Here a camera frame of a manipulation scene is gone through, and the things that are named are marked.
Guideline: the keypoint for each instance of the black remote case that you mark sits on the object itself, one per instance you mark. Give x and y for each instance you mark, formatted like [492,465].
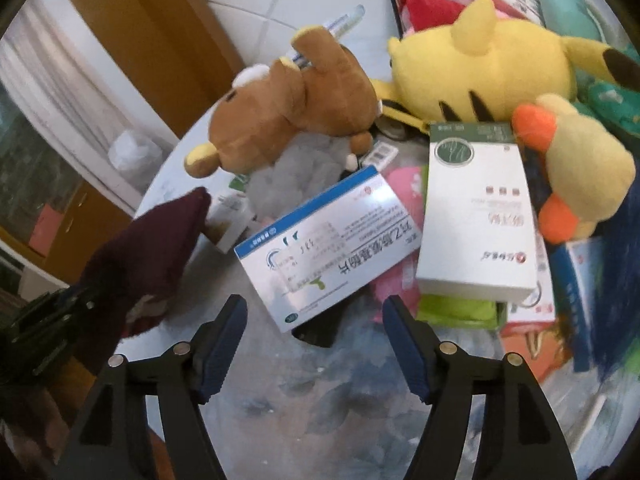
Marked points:
[321,330]

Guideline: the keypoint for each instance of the yellow duck plush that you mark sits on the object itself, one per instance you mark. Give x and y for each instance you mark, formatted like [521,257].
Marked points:
[589,171]

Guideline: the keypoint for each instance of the orange medicine box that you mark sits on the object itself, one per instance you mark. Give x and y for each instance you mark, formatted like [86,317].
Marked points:
[532,329]

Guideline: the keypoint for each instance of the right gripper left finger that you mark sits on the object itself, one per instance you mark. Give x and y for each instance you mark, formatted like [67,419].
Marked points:
[110,438]

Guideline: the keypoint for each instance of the green wipes pack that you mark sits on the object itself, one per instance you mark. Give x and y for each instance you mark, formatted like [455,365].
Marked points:
[461,313]

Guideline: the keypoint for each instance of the pink wipes pack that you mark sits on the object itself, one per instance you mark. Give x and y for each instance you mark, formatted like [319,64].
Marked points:
[400,279]

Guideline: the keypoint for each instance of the teal snack bag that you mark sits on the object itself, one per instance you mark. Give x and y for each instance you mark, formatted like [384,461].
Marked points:
[616,107]

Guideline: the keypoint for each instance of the grey mouse plush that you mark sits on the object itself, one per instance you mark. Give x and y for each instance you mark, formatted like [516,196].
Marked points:
[309,165]

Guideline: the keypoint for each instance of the teal plush toy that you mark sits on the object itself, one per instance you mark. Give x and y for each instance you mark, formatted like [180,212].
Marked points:
[575,18]

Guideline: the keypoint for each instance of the white green medicine box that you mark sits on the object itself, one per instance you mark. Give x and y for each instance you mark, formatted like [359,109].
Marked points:
[478,236]

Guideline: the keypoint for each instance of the maroon knit beanie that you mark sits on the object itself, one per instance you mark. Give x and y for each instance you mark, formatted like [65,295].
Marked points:
[136,273]

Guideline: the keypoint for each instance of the blue long box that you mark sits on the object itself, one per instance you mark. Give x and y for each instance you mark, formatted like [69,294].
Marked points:
[576,271]

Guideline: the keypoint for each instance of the blue white medicine box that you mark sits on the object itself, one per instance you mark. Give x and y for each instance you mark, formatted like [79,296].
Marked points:
[325,250]

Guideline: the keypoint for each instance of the yellow Pikachu plush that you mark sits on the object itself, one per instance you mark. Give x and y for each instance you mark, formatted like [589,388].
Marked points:
[481,68]

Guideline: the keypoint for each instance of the brown bear plush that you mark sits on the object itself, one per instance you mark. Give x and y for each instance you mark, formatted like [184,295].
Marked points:
[254,122]

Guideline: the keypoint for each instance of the black picture frame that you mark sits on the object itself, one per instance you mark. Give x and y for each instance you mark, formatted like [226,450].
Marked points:
[400,5]

